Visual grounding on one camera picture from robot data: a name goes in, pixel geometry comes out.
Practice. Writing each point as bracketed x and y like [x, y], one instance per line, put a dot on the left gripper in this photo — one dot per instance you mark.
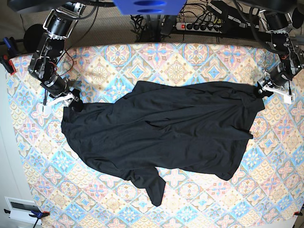
[281, 74]

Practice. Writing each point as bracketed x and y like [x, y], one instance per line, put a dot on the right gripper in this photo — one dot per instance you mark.
[57, 86]

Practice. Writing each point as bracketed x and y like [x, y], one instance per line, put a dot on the black t-shirt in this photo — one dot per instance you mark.
[201, 128]

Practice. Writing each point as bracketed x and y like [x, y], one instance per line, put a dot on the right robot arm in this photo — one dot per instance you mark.
[43, 66]

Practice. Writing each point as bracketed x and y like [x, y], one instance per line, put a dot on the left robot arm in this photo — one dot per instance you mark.
[281, 17]

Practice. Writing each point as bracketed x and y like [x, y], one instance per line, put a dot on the black round stool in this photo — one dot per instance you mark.
[32, 37]

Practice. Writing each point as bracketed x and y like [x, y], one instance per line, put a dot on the blue orange clamp left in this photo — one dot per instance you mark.
[5, 60]

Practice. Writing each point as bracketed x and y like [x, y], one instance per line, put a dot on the blue orange clamp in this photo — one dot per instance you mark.
[5, 60]
[38, 214]

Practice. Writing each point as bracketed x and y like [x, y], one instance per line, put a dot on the white power strip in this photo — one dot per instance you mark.
[204, 27]

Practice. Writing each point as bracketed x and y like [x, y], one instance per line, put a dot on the blue orange clamp bottom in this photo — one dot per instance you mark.
[38, 214]

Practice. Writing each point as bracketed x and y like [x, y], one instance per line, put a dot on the patterned tablecloth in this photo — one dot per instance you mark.
[267, 188]

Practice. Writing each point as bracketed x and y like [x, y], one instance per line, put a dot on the white camera bracket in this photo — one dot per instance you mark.
[65, 100]
[266, 87]

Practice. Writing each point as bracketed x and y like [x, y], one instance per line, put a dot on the blue mount plate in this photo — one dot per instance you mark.
[149, 7]

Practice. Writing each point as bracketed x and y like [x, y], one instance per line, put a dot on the white wall panel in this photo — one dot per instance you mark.
[19, 204]

